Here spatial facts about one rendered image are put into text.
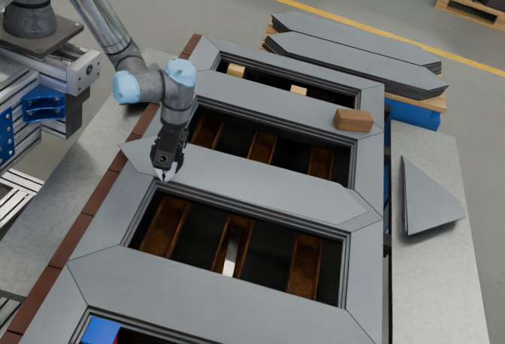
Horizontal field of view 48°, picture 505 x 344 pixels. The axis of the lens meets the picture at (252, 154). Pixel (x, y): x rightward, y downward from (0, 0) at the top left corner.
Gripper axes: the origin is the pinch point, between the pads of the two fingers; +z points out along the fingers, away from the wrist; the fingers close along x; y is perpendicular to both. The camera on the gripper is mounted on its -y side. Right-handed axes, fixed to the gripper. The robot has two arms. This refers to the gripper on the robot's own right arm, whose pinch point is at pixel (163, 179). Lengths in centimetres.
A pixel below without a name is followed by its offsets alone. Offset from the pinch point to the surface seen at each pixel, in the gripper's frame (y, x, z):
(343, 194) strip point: 16, -50, 0
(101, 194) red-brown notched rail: -9.0, 13.8, 3.0
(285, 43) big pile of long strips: 99, -20, 0
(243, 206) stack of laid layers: 0.6, -23.0, 1.7
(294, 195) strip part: 9.3, -36.1, 0.5
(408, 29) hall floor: 354, -111, 83
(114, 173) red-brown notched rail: 0.0, 13.9, 2.9
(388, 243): 8, -66, 8
